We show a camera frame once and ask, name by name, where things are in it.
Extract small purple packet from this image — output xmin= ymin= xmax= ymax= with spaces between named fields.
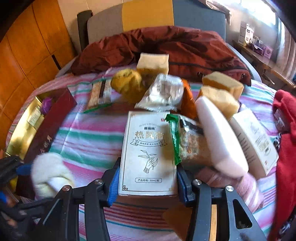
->
xmin=42 ymin=97 xmax=54 ymax=114

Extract green-wrapped granola bar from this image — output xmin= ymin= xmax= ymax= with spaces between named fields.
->
xmin=165 ymin=113 xmax=216 ymax=166

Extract white foam pad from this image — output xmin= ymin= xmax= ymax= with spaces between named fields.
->
xmin=194 ymin=95 xmax=250 ymax=179

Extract striped bedsheet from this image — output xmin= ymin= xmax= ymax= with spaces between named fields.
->
xmin=7 ymin=67 xmax=296 ymax=241

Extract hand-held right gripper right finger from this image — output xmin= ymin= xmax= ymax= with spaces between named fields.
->
xmin=177 ymin=162 xmax=262 ymax=241

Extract grey yellow blue headboard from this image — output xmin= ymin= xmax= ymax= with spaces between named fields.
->
xmin=87 ymin=0 xmax=227 ymax=44

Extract white printed box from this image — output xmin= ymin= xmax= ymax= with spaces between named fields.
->
xmin=228 ymin=109 xmax=279 ymax=178

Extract orange snack packet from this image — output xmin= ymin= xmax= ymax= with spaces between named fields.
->
xmin=180 ymin=79 xmax=200 ymax=120

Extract yellow bread lump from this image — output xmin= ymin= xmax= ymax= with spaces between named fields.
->
xmin=110 ymin=68 xmax=148 ymax=103

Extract white fluffy lump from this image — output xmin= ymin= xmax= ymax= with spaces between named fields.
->
xmin=31 ymin=152 xmax=75 ymax=198

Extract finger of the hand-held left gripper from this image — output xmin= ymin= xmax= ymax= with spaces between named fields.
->
xmin=0 ymin=156 xmax=33 ymax=178

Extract white box with hand drawing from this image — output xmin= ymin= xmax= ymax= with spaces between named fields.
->
xmin=118 ymin=111 xmax=178 ymax=196

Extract dark red gift box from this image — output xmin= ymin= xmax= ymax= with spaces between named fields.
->
xmin=6 ymin=88 xmax=78 ymax=167

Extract pale labelled box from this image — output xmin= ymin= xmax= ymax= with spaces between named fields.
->
xmin=27 ymin=107 xmax=45 ymax=130

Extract white carton stack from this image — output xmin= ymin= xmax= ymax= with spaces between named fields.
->
xmin=238 ymin=21 xmax=255 ymax=47

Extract dark red padded jacket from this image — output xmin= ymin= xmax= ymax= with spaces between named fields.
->
xmin=70 ymin=27 xmax=252 ymax=86

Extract red fleece garment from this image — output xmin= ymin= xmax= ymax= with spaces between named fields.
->
xmin=269 ymin=89 xmax=296 ymax=241

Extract pale bread cube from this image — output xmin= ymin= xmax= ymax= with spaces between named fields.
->
xmin=136 ymin=53 xmax=170 ymax=76
xmin=202 ymin=71 xmax=245 ymax=98

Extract wooden side desk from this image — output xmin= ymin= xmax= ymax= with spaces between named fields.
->
xmin=232 ymin=39 xmax=296 ymax=88

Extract pink snack packet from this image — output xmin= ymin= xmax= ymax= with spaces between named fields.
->
xmin=196 ymin=167 xmax=264 ymax=209

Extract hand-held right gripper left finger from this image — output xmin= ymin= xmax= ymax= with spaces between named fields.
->
xmin=40 ymin=163 xmax=121 ymax=241

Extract yellow sponge block pair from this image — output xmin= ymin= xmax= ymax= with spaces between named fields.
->
xmin=199 ymin=86 xmax=240 ymax=121

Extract small nut snack bar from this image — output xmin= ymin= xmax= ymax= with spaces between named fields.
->
xmin=83 ymin=79 xmax=114 ymax=114

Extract wooden wardrobe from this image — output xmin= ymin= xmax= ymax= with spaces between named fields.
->
xmin=0 ymin=0 xmax=78 ymax=149

